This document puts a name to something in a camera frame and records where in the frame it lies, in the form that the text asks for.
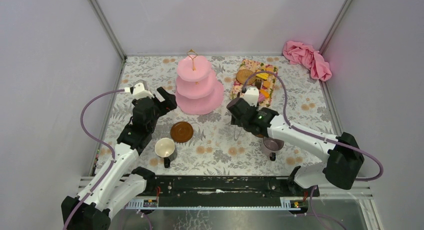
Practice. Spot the pink three-tier cake stand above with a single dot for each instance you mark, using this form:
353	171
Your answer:
198	91

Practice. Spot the pink cake slice toy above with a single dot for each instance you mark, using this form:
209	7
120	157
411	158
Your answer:
263	95

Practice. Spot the crumpled pink cloth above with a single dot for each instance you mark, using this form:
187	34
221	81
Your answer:
298	53

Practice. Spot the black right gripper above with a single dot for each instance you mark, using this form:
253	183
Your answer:
234	121

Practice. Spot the floral tablecloth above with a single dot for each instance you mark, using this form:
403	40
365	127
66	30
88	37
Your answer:
212	149

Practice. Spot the orange star cookie toy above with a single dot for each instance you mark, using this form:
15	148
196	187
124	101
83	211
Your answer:
266	84

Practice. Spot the round orange cookie toy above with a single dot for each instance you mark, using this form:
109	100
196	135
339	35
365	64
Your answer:
270	69

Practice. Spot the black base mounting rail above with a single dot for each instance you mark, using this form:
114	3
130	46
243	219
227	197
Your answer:
220	192

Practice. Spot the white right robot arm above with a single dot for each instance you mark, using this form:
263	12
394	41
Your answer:
339	164

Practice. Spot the round woven brown coaster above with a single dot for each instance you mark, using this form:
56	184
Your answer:
243	74

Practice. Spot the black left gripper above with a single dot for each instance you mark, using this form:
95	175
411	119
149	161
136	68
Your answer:
158	100

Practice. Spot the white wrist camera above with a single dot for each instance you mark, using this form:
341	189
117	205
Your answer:
251	96
138	91

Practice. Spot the floral rectangular serving tray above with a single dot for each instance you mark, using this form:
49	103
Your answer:
255	66

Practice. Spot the cream mug black handle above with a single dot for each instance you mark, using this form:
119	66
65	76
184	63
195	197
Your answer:
165	148

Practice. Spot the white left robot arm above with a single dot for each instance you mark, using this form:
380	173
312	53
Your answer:
94	207

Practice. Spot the yellow cake piece toy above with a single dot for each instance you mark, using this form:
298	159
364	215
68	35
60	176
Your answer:
262	76

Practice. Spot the mauve mug black handle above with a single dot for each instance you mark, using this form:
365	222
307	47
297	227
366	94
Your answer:
271	147

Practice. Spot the brown saucer left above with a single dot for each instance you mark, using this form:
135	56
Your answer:
181	132

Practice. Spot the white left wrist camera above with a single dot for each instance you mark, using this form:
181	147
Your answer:
138	91

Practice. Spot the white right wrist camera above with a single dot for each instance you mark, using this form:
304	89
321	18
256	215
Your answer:
251	96

